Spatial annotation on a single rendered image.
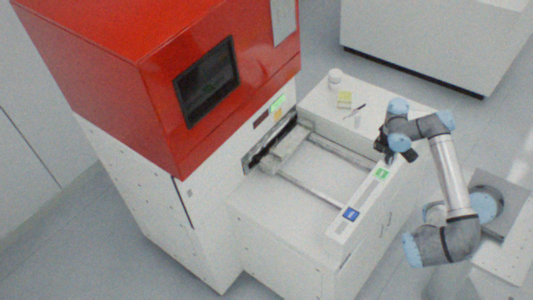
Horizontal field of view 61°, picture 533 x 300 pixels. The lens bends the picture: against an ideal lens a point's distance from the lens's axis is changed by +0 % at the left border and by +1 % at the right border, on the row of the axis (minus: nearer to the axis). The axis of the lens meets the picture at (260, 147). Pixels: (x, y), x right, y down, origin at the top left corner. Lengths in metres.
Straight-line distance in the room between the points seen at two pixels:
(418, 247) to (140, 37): 1.09
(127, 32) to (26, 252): 2.29
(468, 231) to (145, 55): 1.11
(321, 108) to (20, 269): 2.25
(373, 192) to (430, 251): 0.57
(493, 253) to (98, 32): 1.74
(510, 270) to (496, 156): 1.59
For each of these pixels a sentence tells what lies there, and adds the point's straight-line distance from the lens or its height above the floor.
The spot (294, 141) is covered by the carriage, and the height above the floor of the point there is 0.88.
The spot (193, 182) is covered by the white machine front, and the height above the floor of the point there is 1.11.
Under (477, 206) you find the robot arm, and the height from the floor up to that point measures 1.09.
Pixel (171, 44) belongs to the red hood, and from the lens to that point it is 1.46.
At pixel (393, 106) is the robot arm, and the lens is 1.67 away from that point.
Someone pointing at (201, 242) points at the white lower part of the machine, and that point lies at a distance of 2.25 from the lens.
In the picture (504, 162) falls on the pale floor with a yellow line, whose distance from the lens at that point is 3.58.
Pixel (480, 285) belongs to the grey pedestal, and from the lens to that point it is 2.99.
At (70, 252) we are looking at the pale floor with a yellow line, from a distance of 3.37.
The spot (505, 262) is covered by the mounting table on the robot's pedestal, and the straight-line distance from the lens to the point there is 2.15.
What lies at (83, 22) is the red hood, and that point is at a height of 1.82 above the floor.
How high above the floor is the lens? 2.61
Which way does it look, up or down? 49 degrees down
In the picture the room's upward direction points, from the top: 9 degrees counter-clockwise
